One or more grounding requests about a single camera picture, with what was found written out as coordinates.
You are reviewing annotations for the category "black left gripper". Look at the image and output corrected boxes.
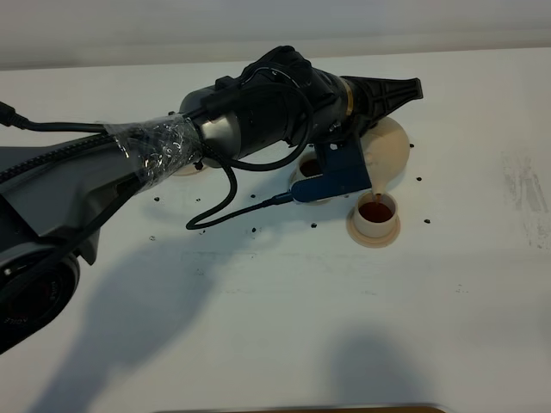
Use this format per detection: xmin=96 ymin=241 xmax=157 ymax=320
xmin=331 ymin=75 xmax=424 ymax=142

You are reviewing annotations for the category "beige ceramic teapot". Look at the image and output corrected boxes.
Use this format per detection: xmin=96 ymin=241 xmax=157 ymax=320
xmin=360 ymin=117 xmax=410 ymax=194

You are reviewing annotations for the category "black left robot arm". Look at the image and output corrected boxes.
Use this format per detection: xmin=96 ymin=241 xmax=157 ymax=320
xmin=1 ymin=46 xmax=423 ymax=350

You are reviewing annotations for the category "beige teacup near teapot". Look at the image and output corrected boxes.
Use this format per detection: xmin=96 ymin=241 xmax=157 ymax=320
xmin=291 ymin=155 xmax=322 ymax=182

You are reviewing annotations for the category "beige teapot saucer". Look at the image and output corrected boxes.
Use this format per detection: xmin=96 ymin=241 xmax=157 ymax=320
xmin=173 ymin=163 xmax=208 ymax=176

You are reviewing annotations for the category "beige saucer under near cup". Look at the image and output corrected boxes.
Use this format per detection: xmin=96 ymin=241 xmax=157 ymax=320
xmin=288 ymin=170 xmax=331 ymax=206

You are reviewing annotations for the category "beige saucer under cup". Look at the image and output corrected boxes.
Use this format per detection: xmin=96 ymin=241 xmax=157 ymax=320
xmin=288 ymin=170 xmax=331 ymax=206
xmin=346 ymin=208 xmax=401 ymax=248

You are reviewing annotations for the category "beige teacup far right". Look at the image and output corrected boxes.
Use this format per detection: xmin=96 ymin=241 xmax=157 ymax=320
xmin=352 ymin=191 xmax=398 ymax=238

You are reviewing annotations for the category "beige saucer under right cup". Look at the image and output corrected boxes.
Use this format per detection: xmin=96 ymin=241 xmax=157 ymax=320
xmin=346 ymin=208 xmax=401 ymax=248

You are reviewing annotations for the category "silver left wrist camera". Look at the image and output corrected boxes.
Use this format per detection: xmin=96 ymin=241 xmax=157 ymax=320
xmin=290 ymin=137 xmax=372 ymax=203

